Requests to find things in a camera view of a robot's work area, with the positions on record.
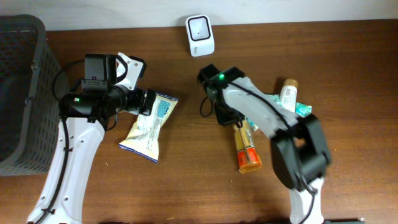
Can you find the white tube with cork cap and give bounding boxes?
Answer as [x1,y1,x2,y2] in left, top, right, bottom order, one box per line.
[280,79,299,113]

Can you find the orange spaghetti packet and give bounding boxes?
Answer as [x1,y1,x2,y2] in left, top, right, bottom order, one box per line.
[233,119,262,174]

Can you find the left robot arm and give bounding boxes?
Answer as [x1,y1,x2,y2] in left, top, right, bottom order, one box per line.
[27,53,156,223]

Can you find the teal kleenex tissue pack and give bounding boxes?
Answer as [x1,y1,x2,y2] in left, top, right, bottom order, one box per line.
[295,102,312,118]

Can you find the teal wipes packet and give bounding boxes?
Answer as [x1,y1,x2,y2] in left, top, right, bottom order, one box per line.
[246,95,282,132]

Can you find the white barcode scanner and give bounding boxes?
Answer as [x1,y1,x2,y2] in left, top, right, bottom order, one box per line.
[185,15,215,57]

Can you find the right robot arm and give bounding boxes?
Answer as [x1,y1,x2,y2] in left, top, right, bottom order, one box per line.
[197,64,332,223]

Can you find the white blue snack bag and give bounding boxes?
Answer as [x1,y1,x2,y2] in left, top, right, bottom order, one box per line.
[118,93,179,162]

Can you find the grey plastic mesh basket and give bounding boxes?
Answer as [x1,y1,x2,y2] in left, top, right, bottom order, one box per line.
[1,15,69,176]

